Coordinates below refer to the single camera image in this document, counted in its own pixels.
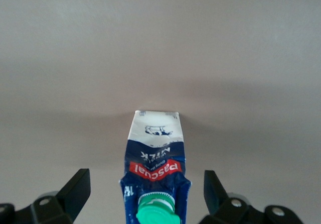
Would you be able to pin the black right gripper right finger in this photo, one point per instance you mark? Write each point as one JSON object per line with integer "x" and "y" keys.
{"x": 230, "y": 211}

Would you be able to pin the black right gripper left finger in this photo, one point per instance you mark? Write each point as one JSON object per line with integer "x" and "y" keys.
{"x": 50, "y": 209}

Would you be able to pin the blue white milk carton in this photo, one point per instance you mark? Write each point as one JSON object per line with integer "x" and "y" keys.
{"x": 154, "y": 158}

